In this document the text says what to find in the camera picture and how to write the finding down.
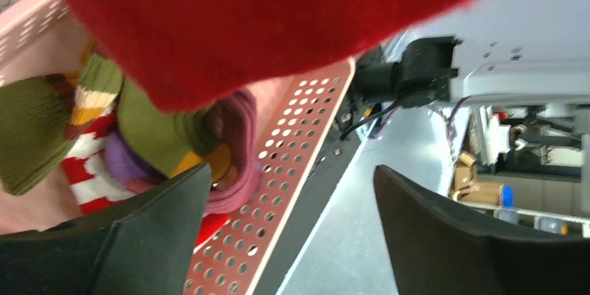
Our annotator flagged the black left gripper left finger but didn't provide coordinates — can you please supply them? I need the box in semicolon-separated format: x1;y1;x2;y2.
1;164;211;294

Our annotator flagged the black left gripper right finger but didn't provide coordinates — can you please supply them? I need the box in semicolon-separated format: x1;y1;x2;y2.
373;165;589;295

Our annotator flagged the red white santa sock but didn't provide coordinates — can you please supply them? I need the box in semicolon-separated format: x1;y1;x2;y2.
61;113;232;248

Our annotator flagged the magenta yellow sock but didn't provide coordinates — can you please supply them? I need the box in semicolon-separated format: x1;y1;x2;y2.
104;86;261;214

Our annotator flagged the red bear sock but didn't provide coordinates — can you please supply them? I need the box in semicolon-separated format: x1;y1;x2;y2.
64;0;469;111

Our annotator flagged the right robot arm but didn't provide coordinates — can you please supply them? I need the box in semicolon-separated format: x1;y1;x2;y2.
352;35;589;108

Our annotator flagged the pink plastic basket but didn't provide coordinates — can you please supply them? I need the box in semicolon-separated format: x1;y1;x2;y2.
1;0;355;294

